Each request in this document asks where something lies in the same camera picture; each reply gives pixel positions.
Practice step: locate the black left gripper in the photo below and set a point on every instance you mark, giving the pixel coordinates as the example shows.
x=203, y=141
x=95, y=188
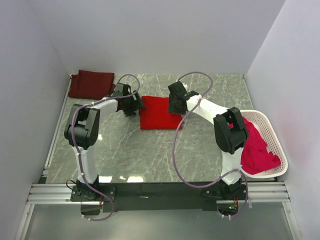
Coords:
x=137, y=105

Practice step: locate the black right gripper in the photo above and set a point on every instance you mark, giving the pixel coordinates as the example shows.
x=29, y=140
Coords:
x=171, y=108

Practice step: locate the bright red t shirt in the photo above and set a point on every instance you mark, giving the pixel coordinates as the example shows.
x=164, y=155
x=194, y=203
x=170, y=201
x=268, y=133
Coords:
x=155, y=114

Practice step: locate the dark red t shirt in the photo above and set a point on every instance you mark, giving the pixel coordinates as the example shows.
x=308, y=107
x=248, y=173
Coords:
x=91, y=85

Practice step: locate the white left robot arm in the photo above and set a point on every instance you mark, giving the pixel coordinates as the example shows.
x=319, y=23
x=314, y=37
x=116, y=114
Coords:
x=82, y=131

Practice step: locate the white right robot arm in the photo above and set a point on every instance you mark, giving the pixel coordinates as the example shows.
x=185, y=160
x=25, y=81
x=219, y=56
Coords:
x=230, y=133

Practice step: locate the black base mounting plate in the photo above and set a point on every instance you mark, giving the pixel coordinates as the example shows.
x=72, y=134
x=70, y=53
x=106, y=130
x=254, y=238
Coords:
x=144, y=196

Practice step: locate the pink garment in basket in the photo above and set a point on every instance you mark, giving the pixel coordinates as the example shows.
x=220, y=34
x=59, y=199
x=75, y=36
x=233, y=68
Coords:
x=255, y=157

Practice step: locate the white perforated laundry basket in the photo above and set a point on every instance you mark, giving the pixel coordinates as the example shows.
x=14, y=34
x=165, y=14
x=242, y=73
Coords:
x=263, y=125

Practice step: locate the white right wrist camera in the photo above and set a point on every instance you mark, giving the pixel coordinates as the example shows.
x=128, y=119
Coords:
x=185, y=85

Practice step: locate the aluminium frame rail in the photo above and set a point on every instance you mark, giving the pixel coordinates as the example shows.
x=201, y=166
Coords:
x=259, y=192

